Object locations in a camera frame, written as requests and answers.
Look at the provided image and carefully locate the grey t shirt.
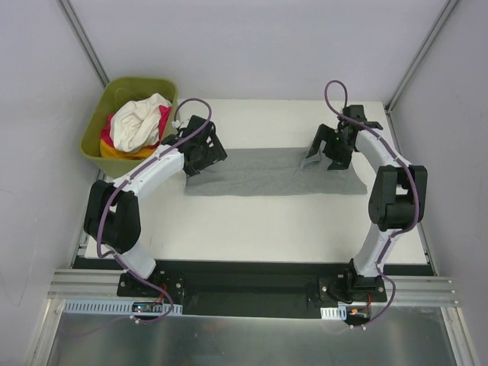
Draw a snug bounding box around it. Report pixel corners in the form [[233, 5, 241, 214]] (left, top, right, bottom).
[[185, 148, 368, 197]]

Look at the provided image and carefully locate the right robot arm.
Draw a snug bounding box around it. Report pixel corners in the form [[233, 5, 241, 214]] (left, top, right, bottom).
[[306, 104, 428, 303]]

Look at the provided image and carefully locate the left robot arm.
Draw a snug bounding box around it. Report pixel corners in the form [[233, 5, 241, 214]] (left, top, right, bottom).
[[83, 115, 227, 297]]

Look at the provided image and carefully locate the pink t shirt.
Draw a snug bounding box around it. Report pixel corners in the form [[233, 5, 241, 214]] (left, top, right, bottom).
[[101, 104, 172, 153]]

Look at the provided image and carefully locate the white t shirt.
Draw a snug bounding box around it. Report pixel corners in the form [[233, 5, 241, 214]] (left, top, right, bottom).
[[110, 93, 172, 153]]

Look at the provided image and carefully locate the yellow t shirt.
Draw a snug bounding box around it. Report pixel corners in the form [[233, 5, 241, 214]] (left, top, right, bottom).
[[100, 140, 156, 160]]

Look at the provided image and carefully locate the green plastic bin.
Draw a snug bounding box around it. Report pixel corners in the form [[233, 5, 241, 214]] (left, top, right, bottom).
[[80, 76, 178, 178]]

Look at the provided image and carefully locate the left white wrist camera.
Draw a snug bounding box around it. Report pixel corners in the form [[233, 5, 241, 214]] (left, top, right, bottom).
[[172, 119, 189, 130]]

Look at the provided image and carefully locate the right aluminium frame post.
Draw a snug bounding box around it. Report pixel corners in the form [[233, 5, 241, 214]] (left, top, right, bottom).
[[385, 0, 461, 115]]

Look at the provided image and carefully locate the aluminium frame post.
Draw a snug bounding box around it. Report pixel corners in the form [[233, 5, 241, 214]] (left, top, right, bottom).
[[56, 0, 111, 88], [385, 0, 461, 115]]

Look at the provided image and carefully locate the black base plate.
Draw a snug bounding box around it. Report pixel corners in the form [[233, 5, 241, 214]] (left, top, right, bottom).
[[117, 260, 387, 319]]

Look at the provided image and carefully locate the right slotted cable duct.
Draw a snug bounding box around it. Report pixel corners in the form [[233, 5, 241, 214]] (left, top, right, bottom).
[[320, 306, 347, 321]]

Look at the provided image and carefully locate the slotted cable duct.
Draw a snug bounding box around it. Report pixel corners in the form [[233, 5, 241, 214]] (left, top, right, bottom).
[[64, 299, 182, 316], [320, 306, 347, 321]]

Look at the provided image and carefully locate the left aluminium frame post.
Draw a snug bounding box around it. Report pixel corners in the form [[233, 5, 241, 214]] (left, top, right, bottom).
[[56, 0, 111, 88]]

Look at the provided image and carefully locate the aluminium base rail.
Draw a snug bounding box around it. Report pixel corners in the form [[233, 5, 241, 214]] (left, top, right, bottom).
[[47, 268, 122, 299]]

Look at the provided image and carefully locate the left slotted cable duct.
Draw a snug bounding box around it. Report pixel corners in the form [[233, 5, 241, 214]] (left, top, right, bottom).
[[64, 299, 182, 316]]

